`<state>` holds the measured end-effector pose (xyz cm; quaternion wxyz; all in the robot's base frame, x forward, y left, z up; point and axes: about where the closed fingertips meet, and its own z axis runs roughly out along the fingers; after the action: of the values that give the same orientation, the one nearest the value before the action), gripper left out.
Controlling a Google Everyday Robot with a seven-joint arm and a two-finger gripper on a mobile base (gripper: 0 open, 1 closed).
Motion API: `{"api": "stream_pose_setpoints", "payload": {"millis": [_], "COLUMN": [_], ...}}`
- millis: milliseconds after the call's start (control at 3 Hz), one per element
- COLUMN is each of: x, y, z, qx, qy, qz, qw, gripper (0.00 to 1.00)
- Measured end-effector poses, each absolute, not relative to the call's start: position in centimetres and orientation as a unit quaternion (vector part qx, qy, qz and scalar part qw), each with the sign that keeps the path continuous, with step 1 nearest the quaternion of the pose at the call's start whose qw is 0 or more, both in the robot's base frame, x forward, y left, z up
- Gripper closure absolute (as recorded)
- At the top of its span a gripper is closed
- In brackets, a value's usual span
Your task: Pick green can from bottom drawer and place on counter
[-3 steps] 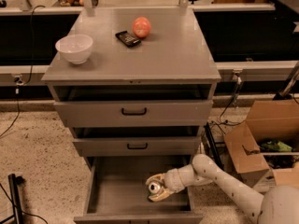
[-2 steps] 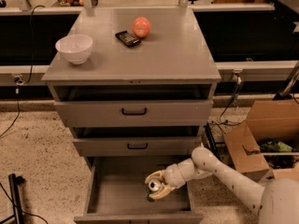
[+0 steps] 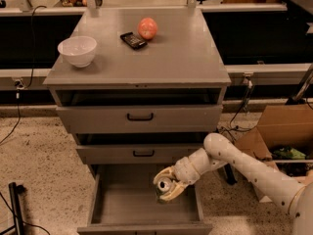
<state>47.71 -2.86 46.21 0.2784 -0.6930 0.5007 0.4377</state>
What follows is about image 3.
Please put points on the black stand at left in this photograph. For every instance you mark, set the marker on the black stand at left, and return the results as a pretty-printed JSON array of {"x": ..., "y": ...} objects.
[{"x": 15, "y": 209}]

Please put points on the black bar on floor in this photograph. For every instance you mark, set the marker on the black bar on floor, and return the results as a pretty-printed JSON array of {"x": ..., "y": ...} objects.
[{"x": 230, "y": 178}]

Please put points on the black phone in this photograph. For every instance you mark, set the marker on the black phone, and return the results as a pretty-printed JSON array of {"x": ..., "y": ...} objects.
[{"x": 133, "y": 41}]

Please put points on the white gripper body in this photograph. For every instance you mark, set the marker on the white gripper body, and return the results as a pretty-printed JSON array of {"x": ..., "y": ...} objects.
[{"x": 185, "y": 171}]

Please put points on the grey bottom drawer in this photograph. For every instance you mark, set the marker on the grey bottom drawer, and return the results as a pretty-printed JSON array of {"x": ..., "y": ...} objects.
[{"x": 124, "y": 202}]

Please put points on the white bowl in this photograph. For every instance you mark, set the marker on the white bowl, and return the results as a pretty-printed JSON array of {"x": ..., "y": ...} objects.
[{"x": 79, "y": 51}]

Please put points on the cardboard box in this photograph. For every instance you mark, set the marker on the cardboard box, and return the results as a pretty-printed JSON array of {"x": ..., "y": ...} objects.
[{"x": 279, "y": 127}]

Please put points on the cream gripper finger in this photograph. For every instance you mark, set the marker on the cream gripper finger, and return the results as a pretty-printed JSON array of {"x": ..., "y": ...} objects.
[
  {"x": 177, "y": 189},
  {"x": 168, "y": 172}
]

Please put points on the grey drawer cabinet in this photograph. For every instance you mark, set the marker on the grey drawer cabinet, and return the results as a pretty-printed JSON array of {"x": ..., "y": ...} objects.
[{"x": 182, "y": 55}]

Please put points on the grey middle drawer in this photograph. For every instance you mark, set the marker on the grey middle drawer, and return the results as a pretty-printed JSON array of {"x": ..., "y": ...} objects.
[{"x": 137, "y": 148}]

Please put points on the green soda can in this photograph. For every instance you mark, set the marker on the green soda can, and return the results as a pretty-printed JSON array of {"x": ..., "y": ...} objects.
[{"x": 163, "y": 188}]

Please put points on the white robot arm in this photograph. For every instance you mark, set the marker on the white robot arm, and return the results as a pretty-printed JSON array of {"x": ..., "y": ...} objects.
[{"x": 293, "y": 197}]

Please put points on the grey top drawer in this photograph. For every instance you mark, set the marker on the grey top drawer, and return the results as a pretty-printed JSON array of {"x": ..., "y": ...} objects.
[{"x": 110, "y": 111}]

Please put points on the green bag in box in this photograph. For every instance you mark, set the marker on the green bag in box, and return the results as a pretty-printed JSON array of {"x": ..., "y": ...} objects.
[{"x": 288, "y": 153}]

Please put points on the red apple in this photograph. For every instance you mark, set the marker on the red apple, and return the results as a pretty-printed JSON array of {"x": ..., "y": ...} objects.
[{"x": 147, "y": 28}]

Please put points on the grey drawer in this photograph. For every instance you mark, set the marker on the grey drawer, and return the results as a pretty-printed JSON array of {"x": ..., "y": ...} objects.
[
  {"x": 124, "y": 202},
  {"x": 137, "y": 148},
  {"x": 110, "y": 111}
]

